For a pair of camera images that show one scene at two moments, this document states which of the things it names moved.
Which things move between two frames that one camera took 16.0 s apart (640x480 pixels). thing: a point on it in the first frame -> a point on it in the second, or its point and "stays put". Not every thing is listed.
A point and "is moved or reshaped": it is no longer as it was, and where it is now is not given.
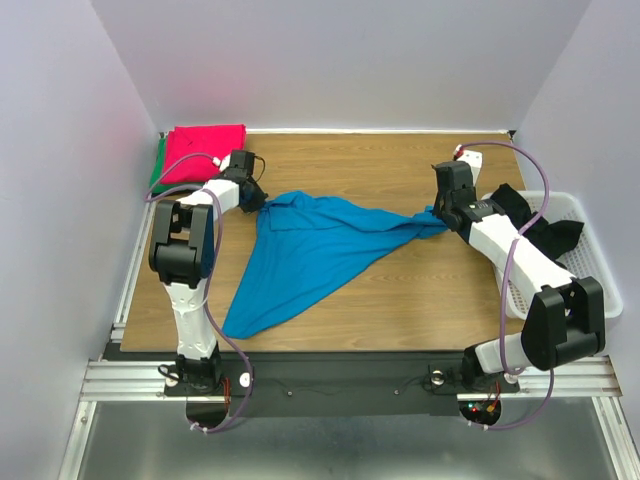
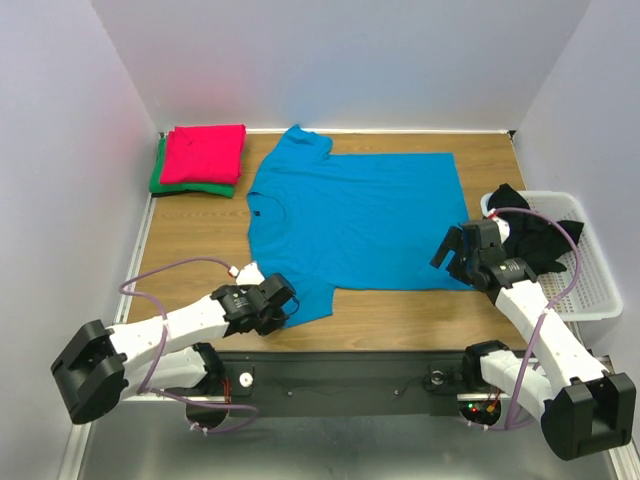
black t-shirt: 553,237 stays put
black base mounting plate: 344,383 stays put
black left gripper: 260,197 -> 277,321
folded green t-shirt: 157,170 stays put
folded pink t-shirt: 217,140 stays put
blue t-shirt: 301,240 is moved or reshaped
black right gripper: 441,208 -> 461,253
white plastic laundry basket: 584,257 stays put
